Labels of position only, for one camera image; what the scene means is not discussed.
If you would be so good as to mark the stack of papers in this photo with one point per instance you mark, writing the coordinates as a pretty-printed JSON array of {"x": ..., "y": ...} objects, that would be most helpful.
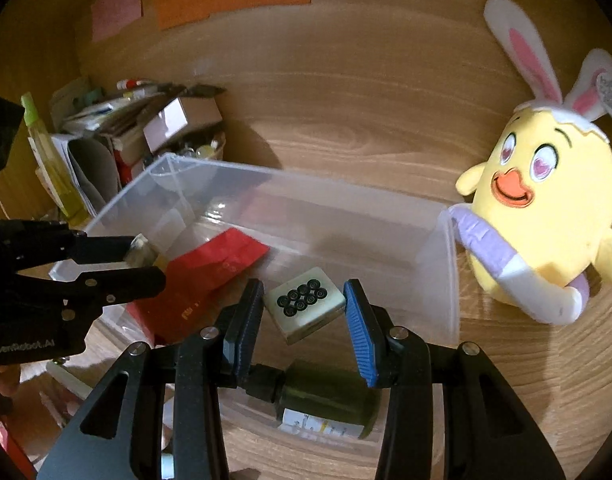
[{"x": 101, "y": 115}]

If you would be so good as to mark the pink paper note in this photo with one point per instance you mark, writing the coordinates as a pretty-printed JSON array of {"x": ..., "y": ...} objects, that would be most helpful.
[{"x": 116, "y": 7}]

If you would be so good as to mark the white mahjong tile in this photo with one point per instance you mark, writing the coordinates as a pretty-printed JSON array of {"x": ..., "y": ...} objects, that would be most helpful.
[{"x": 306, "y": 302}]

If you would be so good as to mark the red notebook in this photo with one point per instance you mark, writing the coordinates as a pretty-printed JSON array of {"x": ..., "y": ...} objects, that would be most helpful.
[{"x": 201, "y": 285}]

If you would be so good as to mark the red and white marker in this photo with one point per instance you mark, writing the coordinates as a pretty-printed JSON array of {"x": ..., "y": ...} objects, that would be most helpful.
[{"x": 136, "y": 84}]

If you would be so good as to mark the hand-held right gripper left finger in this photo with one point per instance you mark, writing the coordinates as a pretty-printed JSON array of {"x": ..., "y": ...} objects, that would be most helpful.
[{"x": 246, "y": 327}]

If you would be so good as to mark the dark green bottle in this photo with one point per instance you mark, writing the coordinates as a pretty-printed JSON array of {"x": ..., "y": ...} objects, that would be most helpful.
[{"x": 331, "y": 390}]

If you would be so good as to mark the white pen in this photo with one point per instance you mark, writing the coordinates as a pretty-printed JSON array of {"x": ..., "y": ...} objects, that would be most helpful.
[{"x": 145, "y": 92}]

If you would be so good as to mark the yellow chick plush toy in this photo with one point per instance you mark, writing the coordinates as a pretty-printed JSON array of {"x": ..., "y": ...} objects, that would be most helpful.
[{"x": 550, "y": 210}]

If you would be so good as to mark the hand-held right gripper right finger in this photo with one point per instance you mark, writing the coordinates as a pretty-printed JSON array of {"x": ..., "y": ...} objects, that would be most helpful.
[{"x": 361, "y": 335}]

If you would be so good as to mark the red box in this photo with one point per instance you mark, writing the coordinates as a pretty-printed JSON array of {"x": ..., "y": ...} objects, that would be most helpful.
[{"x": 128, "y": 165}]

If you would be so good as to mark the white card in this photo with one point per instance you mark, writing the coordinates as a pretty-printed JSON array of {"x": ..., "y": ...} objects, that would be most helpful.
[{"x": 178, "y": 117}]

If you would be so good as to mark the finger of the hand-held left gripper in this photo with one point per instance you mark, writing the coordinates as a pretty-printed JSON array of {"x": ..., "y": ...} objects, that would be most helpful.
[
  {"x": 111, "y": 249},
  {"x": 131, "y": 282}
]

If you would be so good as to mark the yellow-green bottle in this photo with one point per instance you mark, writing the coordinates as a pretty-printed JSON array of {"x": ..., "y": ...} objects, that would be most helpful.
[{"x": 46, "y": 160}]

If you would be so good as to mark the clear plastic storage box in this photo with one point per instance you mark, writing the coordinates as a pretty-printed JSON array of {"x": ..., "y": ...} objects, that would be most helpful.
[{"x": 336, "y": 220}]

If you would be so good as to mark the person's left hand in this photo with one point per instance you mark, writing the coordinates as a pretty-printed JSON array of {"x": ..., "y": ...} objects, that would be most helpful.
[{"x": 6, "y": 380}]

